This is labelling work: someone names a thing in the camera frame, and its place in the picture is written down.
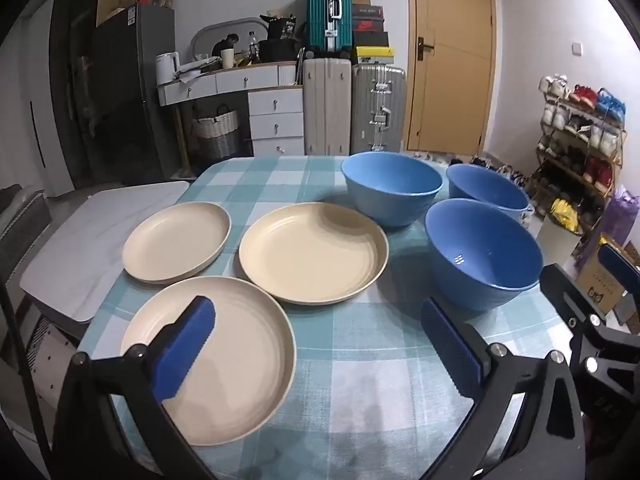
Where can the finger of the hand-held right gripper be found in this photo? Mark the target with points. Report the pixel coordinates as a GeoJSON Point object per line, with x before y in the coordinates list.
{"type": "Point", "coordinates": [617, 262]}
{"type": "Point", "coordinates": [560, 285]}

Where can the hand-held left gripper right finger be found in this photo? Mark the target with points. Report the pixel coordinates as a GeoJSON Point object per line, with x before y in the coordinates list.
{"type": "Point", "coordinates": [450, 355]}

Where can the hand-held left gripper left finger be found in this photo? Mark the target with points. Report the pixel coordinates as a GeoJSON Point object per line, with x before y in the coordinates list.
{"type": "Point", "coordinates": [185, 347]}

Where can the cream plate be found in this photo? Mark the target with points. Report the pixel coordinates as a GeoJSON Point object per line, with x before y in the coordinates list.
{"type": "Point", "coordinates": [175, 240]}
{"type": "Point", "coordinates": [310, 255]}
{"type": "Point", "coordinates": [240, 360]}

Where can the blue bowl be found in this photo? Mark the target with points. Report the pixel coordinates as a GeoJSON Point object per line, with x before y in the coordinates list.
{"type": "Point", "coordinates": [482, 255]}
{"type": "Point", "coordinates": [487, 192]}
{"type": "Point", "coordinates": [392, 187]}

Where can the cardboard box with cat print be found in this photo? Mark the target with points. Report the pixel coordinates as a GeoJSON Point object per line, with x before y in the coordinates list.
{"type": "Point", "coordinates": [600, 285]}

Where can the white trash bin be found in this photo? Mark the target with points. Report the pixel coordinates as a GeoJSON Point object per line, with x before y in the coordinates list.
{"type": "Point", "coordinates": [555, 240]}

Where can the purple plastic bag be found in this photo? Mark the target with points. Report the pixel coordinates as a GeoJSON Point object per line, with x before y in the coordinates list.
{"type": "Point", "coordinates": [617, 215]}

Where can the grey paper bag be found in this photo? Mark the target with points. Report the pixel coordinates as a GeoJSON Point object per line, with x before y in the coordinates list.
{"type": "Point", "coordinates": [630, 312]}

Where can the teal checked tablecloth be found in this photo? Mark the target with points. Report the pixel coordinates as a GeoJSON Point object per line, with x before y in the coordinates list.
{"type": "Point", "coordinates": [350, 350]}

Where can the scattered shoes group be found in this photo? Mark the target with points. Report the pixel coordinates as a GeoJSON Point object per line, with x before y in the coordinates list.
{"type": "Point", "coordinates": [505, 170]}

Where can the wooden shoe rack with shoes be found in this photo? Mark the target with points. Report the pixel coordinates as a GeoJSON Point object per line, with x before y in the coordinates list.
{"type": "Point", "coordinates": [582, 95]}

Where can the woven basket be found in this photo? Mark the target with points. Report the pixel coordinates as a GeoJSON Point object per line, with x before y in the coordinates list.
{"type": "Point", "coordinates": [216, 132]}

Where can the wooden door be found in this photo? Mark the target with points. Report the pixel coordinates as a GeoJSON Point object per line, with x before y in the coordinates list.
{"type": "Point", "coordinates": [450, 85]}

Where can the white dresser with drawers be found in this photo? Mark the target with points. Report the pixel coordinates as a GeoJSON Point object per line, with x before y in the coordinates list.
{"type": "Point", "coordinates": [275, 120]}

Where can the silver suitcase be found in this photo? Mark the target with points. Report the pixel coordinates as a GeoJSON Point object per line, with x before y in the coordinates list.
{"type": "Point", "coordinates": [375, 110]}

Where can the grey fridge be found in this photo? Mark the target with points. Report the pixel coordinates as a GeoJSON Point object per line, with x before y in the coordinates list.
{"type": "Point", "coordinates": [130, 85]}

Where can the beige suitcase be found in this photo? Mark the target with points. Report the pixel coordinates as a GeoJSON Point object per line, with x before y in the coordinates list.
{"type": "Point", "coordinates": [325, 110]}

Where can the white kettle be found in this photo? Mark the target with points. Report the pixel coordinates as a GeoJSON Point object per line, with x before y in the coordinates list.
{"type": "Point", "coordinates": [165, 67]}

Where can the white cup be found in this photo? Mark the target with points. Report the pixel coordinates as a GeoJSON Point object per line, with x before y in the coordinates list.
{"type": "Point", "coordinates": [228, 58]}

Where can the plastic bottle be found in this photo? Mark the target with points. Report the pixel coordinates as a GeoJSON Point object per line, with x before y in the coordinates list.
{"type": "Point", "coordinates": [253, 45]}

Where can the plain black shoe box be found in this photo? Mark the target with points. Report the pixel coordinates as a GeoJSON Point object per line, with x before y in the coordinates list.
{"type": "Point", "coordinates": [370, 39]}

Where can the oval mirror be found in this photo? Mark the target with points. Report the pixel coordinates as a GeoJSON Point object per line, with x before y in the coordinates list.
{"type": "Point", "coordinates": [210, 35]}

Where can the black shoe box red logo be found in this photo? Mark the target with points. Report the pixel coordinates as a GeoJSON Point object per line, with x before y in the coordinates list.
{"type": "Point", "coordinates": [367, 24]}

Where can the black printed bag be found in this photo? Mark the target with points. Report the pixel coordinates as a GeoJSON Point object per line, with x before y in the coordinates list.
{"type": "Point", "coordinates": [282, 35]}

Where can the black shoe box red stripe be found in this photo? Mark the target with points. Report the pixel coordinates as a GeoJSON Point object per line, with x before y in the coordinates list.
{"type": "Point", "coordinates": [367, 11]}

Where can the teal suitcase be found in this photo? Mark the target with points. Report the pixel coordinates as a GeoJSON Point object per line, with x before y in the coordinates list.
{"type": "Point", "coordinates": [320, 10]}

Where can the white light switch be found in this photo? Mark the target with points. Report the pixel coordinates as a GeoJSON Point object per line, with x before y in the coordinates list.
{"type": "Point", "coordinates": [577, 49]}

